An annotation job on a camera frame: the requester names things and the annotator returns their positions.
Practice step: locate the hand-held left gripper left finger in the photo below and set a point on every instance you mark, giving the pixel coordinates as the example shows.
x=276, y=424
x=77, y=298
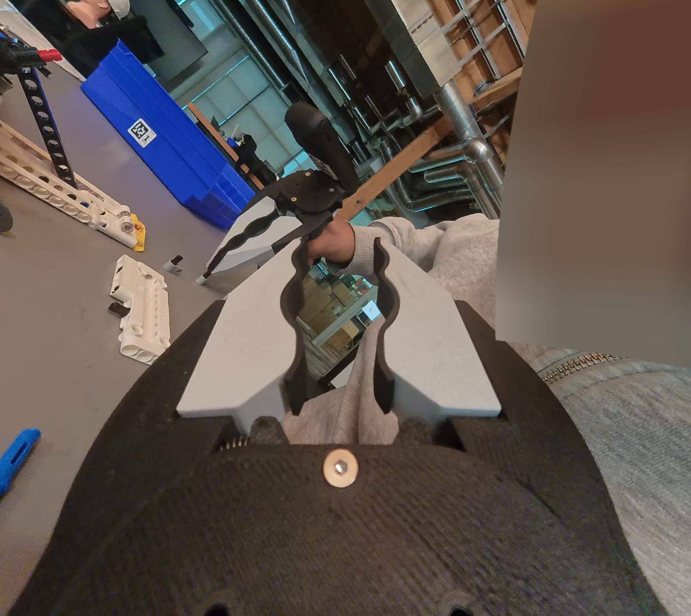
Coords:
x=237, y=357

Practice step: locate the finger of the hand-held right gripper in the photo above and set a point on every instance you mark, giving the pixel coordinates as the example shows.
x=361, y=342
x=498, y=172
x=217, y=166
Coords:
x=248, y=260
x=248, y=214

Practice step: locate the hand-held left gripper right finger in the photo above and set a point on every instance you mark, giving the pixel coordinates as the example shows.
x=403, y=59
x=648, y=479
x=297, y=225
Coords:
x=437, y=357

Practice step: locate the person's right forearm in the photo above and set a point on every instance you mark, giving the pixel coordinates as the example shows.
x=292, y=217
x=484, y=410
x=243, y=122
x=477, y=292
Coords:
x=421, y=243

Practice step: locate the white lego panel assembly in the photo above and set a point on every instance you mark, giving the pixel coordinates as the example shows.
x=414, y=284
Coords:
x=146, y=314

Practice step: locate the black lego pin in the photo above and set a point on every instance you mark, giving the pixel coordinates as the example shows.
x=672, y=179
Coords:
x=117, y=309

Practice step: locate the lego airplane model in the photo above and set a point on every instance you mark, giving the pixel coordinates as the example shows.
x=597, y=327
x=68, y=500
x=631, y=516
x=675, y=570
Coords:
x=59, y=189

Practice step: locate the blue lego piece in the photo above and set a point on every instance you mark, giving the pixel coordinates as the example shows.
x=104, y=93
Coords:
x=19, y=454

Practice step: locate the person's right hand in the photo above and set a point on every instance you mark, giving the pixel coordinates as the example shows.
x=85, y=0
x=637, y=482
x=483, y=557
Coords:
x=337, y=243

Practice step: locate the black desk equipment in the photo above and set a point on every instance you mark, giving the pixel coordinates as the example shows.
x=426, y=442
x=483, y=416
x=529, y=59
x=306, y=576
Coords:
x=253, y=157

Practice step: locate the grey connector with black pin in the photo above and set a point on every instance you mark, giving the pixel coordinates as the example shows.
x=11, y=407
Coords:
x=173, y=266

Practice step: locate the blue plastic bin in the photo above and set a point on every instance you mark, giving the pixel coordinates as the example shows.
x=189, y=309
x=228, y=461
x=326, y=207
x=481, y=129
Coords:
x=183, y=168

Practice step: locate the stack of cardboard boxes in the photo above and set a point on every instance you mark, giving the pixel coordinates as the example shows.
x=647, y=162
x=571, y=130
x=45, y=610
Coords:
x=329, y=303

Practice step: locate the background work table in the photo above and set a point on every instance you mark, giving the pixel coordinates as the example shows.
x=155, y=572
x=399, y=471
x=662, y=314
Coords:
x=202, y=122

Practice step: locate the wooden ceiling beam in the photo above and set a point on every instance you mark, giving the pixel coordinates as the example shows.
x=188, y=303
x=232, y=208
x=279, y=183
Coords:
x=410, y=152

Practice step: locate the black display screen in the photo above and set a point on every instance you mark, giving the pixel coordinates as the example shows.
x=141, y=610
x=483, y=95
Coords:
x=173, y=38

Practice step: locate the mannequin bust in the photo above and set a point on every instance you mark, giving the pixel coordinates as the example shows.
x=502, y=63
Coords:
x=86, y=6

